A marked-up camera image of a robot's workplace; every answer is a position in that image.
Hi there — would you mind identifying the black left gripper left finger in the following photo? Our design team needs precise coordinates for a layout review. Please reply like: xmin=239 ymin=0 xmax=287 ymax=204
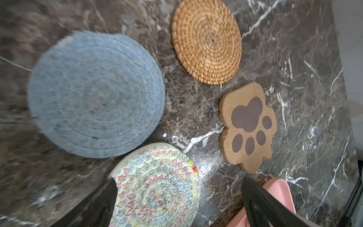
xmin=52 ymin=178 xmax=117 ymax=227

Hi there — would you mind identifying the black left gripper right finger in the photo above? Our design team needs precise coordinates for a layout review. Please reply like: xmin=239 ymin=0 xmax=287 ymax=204
xmin=242 ymin=178 xmax=308 ymax=227

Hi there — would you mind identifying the multicolour woven coaster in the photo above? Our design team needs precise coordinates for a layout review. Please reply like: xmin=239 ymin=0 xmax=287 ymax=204
xmin=109 ymin=142 xmax=201 ymax=227

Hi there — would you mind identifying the cork paw coaster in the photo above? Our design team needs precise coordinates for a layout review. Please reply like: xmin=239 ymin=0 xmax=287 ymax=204
xmin=219 ymin=82 xmax=278 ymax=174

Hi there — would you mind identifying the blue woven coaster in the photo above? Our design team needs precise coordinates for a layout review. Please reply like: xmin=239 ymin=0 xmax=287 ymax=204
xmin=27 ymin=31 xmax=165 ymax=159

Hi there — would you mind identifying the rattan woven coaster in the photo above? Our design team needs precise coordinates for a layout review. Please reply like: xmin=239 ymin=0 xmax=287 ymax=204
xmin=172 ymin=0 xmax=242 ymax=85

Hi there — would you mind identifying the pink plastic tray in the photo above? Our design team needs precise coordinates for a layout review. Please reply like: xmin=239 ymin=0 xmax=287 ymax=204
xmin=225 ymin=178 xmax=321 ymax=227

